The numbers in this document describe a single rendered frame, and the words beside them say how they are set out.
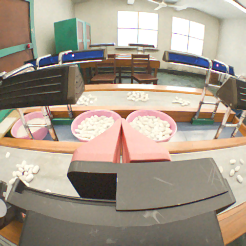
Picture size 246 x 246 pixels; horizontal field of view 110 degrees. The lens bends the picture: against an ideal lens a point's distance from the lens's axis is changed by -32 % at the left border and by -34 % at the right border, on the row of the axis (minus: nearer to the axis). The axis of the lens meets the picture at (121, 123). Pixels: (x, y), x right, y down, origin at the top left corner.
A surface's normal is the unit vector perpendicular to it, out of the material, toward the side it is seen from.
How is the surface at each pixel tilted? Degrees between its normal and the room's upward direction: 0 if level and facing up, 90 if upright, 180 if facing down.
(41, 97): 57
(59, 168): 0
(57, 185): 0
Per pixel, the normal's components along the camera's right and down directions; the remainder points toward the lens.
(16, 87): 0.00, 0.07
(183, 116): 0.00, 0.59
